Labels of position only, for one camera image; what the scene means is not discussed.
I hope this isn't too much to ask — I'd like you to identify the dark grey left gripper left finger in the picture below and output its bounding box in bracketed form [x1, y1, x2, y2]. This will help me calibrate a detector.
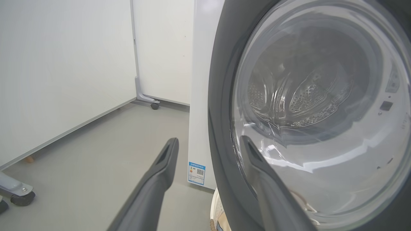
[107, 138, 179, 231]

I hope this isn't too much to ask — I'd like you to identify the grey panel leg with caster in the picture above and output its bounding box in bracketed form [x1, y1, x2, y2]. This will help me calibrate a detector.
[0, 172, 36, 206]
[134, 76, 160, 110]

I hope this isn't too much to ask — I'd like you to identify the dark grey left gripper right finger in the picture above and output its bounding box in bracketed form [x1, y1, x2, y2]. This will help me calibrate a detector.
[240, 135, 317, 231]

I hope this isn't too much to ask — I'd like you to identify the black round glass washer door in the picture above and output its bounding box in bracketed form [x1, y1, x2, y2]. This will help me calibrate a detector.
[208, 0, 411, 231]

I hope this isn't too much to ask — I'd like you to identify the white front-load washing machine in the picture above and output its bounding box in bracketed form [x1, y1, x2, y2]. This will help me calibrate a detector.
[188, 0, 411, 231]

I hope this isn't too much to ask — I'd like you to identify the blue energy label sticker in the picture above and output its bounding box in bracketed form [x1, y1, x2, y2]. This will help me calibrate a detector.
[188, 162, 206, 186]

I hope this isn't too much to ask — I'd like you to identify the steel washer drum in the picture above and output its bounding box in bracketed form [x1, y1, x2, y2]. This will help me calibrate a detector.
[247, 61, 354, 129]

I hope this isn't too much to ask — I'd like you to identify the white partition panel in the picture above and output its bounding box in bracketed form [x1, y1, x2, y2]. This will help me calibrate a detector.
[0, 0, 137, 170]
[130, 0, 195, 106]

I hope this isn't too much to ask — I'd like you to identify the cream perforated laundry basket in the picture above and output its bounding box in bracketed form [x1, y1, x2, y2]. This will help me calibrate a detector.
[210, 188, 232, 231]

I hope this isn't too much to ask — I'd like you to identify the grey warning sticker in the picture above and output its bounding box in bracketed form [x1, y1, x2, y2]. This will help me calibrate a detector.
[385, 69, 400, 93]

